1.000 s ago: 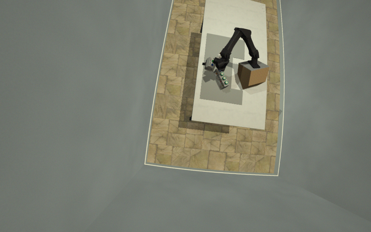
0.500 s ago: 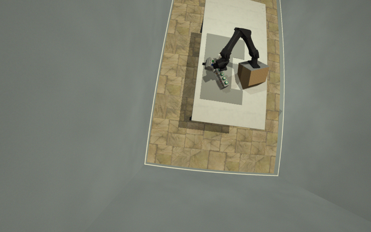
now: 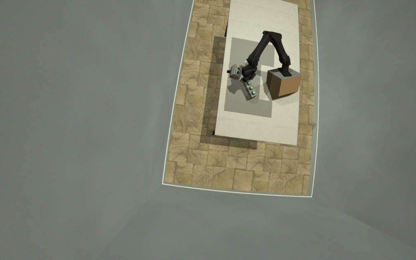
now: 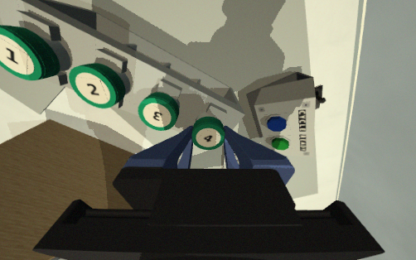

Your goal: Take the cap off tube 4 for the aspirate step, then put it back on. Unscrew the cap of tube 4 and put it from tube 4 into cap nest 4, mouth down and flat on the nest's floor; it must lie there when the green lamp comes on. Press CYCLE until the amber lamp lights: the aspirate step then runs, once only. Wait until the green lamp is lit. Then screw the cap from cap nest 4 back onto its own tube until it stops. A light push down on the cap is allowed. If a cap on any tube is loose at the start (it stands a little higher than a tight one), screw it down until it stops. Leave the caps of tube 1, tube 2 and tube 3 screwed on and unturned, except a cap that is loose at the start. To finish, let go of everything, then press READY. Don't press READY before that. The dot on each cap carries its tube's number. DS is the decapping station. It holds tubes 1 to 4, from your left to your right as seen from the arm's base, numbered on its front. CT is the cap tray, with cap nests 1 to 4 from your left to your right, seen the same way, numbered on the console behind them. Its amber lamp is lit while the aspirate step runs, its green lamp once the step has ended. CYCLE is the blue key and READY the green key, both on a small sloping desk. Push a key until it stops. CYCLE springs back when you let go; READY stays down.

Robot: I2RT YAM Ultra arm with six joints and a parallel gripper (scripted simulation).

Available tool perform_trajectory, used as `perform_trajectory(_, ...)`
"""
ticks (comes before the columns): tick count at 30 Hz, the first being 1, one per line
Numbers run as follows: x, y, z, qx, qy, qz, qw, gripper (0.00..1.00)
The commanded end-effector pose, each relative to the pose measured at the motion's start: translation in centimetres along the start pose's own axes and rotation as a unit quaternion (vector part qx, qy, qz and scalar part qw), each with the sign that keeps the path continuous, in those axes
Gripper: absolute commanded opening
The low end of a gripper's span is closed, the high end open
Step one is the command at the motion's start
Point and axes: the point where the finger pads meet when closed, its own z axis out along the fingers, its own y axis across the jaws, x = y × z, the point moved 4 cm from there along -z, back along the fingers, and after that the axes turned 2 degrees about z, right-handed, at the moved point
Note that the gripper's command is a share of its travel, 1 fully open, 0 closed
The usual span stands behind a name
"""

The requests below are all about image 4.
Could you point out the grey sloping control panel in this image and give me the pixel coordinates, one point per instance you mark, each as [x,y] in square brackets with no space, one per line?
[284,113]

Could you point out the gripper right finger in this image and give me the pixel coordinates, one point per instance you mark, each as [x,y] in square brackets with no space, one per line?
[252,155]

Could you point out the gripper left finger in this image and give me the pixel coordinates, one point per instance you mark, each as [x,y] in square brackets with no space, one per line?
[166,153]

